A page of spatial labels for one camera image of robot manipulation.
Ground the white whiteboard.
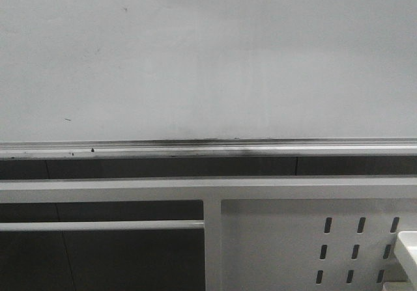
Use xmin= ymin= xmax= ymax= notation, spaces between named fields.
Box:
xmin=1 ymin=0 xmax=416 ymax=159

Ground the white plastic tray bin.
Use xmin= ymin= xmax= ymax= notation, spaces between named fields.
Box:
xmin=382 ymin=231 xmax=417 ymax=290

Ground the white metal whiteboard stand frame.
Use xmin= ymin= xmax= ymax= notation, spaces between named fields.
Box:
xmin=1 ymin=177 xmax=416 ymax=290

